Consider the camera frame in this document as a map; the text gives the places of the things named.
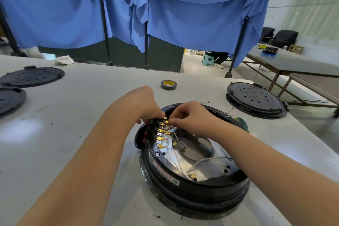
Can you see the black and blue round part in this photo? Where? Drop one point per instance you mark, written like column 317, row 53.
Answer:
column 269, row 51

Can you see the black armchair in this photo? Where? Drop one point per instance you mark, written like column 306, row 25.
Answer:
column 267, row 33
column 286, row 37

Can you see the person's left forearm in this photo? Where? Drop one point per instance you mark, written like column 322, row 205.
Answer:
column 87, row 165

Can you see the black metal pole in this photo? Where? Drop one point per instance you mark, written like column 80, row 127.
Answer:
column 237, row 48
column 10, row 37
column 146, row 45
column 105, row 27

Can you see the person's right forearm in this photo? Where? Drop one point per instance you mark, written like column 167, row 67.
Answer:
column 270, row 170

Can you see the black round cooker base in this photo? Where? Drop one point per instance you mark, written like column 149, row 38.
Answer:
column 196, row 191

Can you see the small wooden frame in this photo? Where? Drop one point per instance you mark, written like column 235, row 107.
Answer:
column 296, row 49

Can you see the grey table with metal legs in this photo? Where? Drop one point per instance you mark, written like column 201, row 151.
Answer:
column 296, row 61

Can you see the person's left fingers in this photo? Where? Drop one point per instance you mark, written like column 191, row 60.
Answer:
column 155, row 116

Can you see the person's right hand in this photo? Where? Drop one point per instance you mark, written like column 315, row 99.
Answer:
column 196, row 118

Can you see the brown table with metal legs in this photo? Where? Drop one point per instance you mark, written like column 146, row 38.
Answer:
column 317, row 82

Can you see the person's left hand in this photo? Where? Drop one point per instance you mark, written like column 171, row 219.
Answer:
column 137, row 104

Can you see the person's right thumb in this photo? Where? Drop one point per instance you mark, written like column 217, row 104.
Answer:
column 175, row 122

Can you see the grey electrical tape roll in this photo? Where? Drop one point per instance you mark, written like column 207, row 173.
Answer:
column 168, row 85

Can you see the white crumpled cloth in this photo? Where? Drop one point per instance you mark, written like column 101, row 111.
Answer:
column 64, row 60

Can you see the dark green partition panel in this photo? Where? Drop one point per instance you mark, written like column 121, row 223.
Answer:
column 121, row 53

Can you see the blue fabric curtain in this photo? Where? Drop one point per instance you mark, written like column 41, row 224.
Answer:
column 185, row 8

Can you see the black terminal strip gold connectors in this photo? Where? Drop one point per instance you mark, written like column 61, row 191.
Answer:
column 159, row 134

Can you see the green plastic stool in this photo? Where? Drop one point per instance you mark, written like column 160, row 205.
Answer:
column 208, row 59

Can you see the black round perforated cover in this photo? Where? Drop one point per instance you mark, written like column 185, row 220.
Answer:
column 9, row 100
column 31, row 76
column 255, row 100

